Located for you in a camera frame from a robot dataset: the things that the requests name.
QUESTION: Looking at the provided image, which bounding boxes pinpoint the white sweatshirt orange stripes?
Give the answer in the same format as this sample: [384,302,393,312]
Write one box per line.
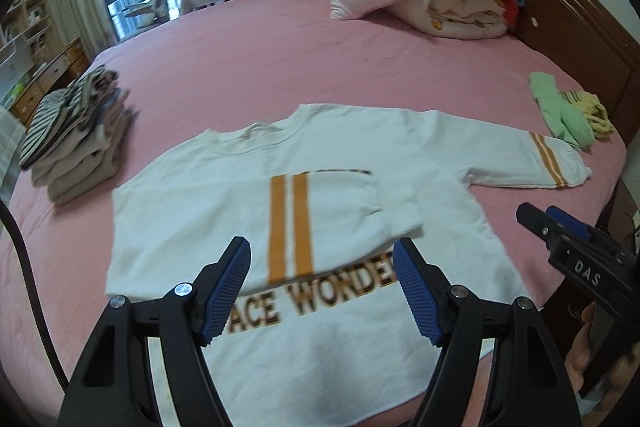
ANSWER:
[105,104,591,426]

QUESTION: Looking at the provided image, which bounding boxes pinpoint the stack of folded clothes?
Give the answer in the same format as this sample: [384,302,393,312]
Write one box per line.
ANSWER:
[20,65,134,207]

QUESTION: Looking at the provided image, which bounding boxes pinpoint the right hand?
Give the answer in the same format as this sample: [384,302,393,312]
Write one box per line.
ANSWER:
[564,303,639,426]

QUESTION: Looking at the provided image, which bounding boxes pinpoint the green small garment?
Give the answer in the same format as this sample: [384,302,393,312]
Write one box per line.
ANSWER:
[529,72,596,150]

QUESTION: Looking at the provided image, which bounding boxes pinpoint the yellow small garment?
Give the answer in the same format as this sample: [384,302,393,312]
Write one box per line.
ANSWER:
[560,90,615,140]

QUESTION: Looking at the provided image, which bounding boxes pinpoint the brown wooden headboard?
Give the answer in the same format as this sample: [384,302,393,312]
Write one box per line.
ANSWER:
[514,0,639,144]

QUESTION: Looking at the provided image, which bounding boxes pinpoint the pink bed sheet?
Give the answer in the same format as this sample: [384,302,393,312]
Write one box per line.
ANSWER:
[0,0,628,427]

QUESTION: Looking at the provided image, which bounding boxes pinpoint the wooden drawer cabinet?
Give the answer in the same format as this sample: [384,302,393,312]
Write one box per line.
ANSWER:
[10,38,90,128]

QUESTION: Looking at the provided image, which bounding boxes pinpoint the wooden bookshelf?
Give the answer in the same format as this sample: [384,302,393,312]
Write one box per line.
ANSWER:
[1,0,51,108]

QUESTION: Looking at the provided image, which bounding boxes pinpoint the black cable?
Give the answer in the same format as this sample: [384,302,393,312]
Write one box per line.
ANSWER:
[0,198,70,393]

